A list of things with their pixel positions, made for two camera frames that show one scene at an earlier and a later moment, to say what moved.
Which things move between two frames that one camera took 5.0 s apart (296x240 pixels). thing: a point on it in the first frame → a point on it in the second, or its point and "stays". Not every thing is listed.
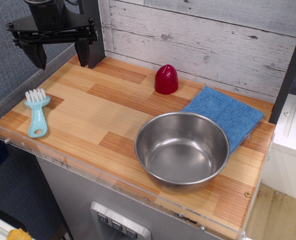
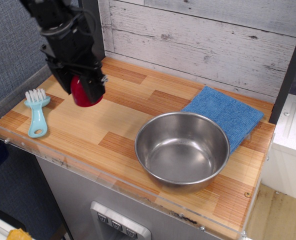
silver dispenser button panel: x=108 y=224 stays
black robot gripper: x=50 y=23 → x=68 y=35
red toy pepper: x=166 y=81 → x=79 y=94
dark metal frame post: x=96 y=51 stays
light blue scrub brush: x=36 y=98 stays
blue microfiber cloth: x=237 y=116 stays
